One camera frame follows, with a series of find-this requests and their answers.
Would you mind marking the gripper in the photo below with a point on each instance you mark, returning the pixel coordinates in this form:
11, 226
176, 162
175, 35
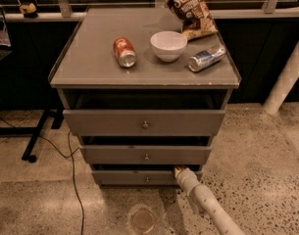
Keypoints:
185, 176

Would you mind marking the grey bottom drawer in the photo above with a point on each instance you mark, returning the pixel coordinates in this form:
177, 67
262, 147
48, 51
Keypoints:
129, 178

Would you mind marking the grey drawer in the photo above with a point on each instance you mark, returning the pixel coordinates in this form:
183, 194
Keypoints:
129, 178
145, 155
144, 122

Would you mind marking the grey middle drawer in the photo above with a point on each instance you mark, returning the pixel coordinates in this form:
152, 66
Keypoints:
145, 155

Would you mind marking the grey drawer cabinet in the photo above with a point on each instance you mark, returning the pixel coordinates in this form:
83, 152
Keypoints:
89, 77

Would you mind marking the grey top drawer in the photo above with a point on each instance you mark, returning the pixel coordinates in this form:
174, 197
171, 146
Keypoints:
144, 122

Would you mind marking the round floor drain cover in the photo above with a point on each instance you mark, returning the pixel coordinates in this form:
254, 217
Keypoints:
141, 220

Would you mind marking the silver blue can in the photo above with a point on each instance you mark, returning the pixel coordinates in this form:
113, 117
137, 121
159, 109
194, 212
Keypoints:
206, 58

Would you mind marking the white bowl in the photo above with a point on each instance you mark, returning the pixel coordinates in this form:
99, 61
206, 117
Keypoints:
168, 45

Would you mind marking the orange soda can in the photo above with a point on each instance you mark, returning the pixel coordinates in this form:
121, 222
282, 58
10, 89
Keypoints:
124, 52

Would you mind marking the white diagonal pole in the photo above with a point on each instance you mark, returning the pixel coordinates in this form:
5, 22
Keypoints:
284, 83

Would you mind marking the brown chip bag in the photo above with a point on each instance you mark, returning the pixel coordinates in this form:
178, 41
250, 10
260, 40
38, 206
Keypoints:
195, 17

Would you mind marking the small yellow figurine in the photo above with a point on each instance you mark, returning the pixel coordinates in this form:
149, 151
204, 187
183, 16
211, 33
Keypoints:
28, 10

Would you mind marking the black desk leg frame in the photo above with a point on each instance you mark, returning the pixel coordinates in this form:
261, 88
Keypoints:
32, 132

